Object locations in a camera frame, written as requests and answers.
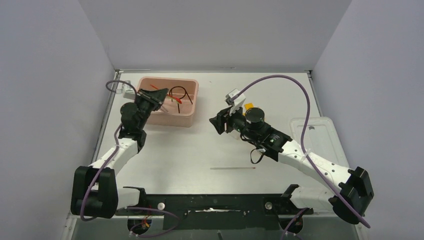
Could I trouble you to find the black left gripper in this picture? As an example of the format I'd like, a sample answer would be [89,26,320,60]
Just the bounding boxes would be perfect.
[134,88,169,130]

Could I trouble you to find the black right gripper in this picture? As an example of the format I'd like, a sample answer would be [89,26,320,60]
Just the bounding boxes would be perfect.
[210,102,259,143]

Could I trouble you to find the red green stirring sticks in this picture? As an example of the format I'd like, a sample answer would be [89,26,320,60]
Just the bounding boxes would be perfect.
[150,84,182,104]

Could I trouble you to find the black wire ring stand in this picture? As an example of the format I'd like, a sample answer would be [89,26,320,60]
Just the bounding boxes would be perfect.
[168,85,194,114]

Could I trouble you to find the clear glass stirring rod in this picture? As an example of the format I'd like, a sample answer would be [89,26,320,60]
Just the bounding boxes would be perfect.
[210,167,256,171]

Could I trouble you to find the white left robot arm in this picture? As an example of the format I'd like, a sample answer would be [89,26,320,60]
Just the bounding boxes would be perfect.
[70,88,169,221]

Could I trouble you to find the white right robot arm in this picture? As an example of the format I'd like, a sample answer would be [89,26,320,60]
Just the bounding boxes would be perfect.
[209,107,375,227]

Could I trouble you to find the pink plastic bin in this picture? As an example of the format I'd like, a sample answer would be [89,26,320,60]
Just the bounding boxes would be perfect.
[137,76,199,128]

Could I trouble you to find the yellow test tube rack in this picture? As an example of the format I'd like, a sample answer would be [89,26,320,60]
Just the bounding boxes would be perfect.
[243,103,255,115]

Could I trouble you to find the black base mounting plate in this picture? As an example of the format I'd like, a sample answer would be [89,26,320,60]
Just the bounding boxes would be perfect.
[114,193,314,231]

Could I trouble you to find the white plastic tray lid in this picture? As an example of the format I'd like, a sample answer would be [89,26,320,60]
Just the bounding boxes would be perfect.
[304,117,349,167]

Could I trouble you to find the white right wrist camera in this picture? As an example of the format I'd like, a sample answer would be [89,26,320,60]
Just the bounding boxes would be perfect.
[225,88,246,116]

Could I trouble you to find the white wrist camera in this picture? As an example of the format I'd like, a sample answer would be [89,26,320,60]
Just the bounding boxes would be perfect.
[116,83,136,101]
[225,88,246,116]

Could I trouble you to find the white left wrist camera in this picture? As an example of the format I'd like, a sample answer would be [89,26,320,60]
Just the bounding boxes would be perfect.
[116,83,136,101]

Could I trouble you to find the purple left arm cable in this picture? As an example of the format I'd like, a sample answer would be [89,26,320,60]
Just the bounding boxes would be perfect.
[79,80,181,239]

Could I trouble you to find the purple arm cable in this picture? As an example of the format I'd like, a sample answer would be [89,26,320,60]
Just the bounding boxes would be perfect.
[231,74,371,240]
[79,80,181,239]

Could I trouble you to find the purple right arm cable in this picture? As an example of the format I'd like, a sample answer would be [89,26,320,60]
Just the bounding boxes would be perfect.
[231,74,371,240]

